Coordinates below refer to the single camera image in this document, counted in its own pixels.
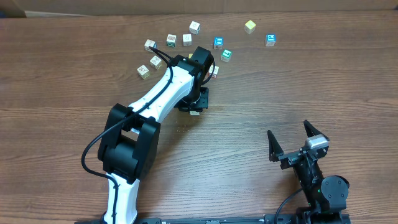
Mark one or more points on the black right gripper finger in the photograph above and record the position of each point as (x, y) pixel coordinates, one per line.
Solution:
(311, 131)
(275, 150)

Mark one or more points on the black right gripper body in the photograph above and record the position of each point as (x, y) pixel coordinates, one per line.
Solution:
(294, 155)

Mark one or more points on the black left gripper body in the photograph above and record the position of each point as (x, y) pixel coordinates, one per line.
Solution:
(199, 101)

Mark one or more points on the white block elephant picture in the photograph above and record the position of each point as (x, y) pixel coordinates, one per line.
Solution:
(194, 113)

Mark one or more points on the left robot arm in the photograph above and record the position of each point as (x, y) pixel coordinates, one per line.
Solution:
(129, 142)

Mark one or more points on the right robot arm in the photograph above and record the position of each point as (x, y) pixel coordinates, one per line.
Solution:
(326, 196)

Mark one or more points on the white block red letter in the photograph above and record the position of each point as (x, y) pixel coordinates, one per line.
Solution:
(213, 71)

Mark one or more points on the green L block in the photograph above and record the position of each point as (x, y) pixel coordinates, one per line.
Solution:
(226, 55)

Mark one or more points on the white X block yellow side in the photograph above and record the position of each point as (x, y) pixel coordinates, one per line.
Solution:
(156, 62)

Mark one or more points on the blue T block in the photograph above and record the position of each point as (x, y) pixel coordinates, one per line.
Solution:
(218, 43)

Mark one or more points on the plain white number block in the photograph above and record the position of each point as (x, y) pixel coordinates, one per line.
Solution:
(187, 40)

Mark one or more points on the white block green side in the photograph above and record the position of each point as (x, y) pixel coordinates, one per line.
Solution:
(171, 40)

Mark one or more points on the white block top centre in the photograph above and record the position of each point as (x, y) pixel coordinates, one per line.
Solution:
(194, 27)

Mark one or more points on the white block blue side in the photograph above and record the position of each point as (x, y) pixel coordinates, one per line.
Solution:
(149, 45)

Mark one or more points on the yellow top block far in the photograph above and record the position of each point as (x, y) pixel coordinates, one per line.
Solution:
(249, 27)

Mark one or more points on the blue P block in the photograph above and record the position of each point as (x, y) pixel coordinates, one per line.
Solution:
(270, 40)

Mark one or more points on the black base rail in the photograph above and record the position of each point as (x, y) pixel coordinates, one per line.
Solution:
(217, 220)

